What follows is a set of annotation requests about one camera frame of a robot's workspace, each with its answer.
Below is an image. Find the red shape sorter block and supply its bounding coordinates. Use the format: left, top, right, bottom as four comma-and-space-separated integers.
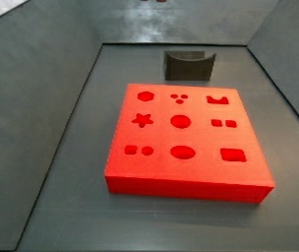
105, 84, 273, 203

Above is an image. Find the black curved fixture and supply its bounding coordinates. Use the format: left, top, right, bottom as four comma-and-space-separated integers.
164, 51, 216, 81

